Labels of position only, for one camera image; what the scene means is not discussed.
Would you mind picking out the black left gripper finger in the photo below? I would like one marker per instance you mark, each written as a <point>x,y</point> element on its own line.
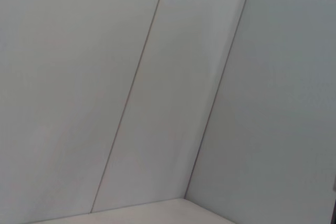
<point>335,208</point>

